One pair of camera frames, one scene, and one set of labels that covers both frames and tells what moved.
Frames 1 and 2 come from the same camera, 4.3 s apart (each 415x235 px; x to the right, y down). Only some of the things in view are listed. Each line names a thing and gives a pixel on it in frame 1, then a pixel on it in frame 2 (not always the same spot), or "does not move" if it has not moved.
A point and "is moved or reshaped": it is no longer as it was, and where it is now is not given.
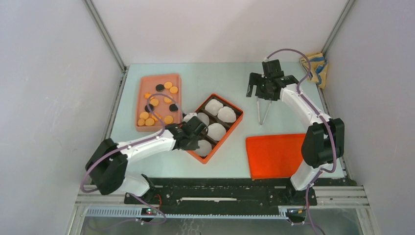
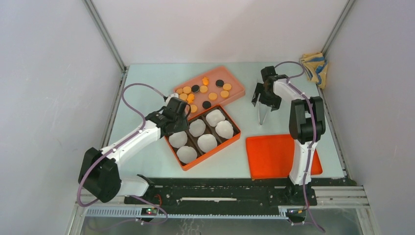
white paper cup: (226, 114) -> (224, 129)
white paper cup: (214, 106) -> (214, 116)
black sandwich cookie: (173, 107) is moved or reshaped
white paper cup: (216, 131) -> (207, 142)
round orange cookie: (154, 102) -> (183, 96)
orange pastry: (205, 148) -> (186, 154)
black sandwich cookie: (151, 106) -> (206, 104)
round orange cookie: (149, 122) is moved or reshaped
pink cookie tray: (158, 102) -> (218, 86)
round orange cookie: (141, 122) -> (224, 94)
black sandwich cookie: (160, 87) -> (195, 88)
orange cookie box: (220, 117) is moved or reshaped
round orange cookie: (144, 115) is moved or reshaped
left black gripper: (193, 146) -> (185, 125)
